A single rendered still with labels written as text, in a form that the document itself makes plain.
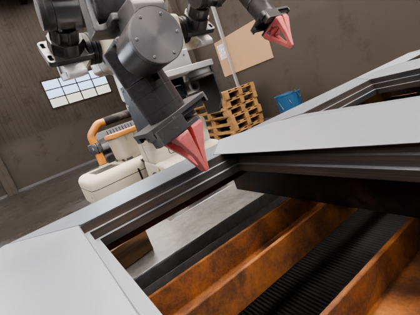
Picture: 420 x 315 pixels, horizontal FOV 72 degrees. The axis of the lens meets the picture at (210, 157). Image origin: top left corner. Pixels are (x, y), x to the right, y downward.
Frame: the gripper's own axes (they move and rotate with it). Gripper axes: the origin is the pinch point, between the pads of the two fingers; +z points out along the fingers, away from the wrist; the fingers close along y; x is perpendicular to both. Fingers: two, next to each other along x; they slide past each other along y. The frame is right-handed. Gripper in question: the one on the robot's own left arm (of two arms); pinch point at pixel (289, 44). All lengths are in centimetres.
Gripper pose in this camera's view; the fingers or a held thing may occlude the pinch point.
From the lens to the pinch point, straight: 82.2
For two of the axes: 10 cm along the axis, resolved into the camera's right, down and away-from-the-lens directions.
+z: 5.5, 8.1, -1.9
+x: -3.5, 4.3, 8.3
